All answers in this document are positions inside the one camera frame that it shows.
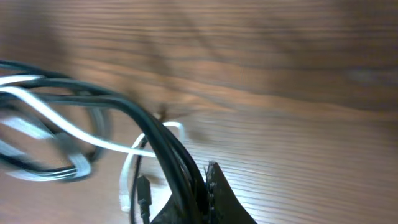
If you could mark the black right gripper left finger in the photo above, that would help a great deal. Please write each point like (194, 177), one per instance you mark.
(170, 214)

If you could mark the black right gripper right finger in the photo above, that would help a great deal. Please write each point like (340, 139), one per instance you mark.
(224, 207)

